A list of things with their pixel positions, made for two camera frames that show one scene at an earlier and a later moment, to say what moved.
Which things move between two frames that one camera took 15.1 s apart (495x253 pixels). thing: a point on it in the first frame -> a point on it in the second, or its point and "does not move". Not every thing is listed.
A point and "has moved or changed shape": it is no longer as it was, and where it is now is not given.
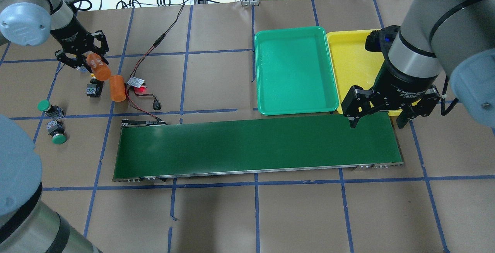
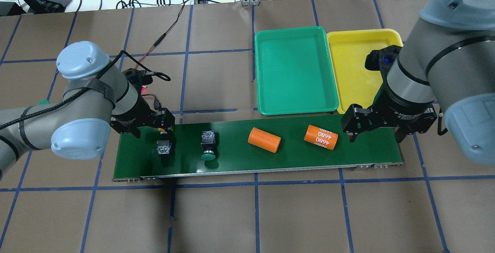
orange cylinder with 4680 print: [100, 69] has moved or changed shape
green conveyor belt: [148, 149] does not move
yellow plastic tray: [352, 64] does not move
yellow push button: [94, 89] has moved or changed shape
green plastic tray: [294, 72] does not move
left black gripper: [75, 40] -> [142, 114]
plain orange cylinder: [117, 88] has moved or changed shape
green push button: [50, 110] has moved or changed shape
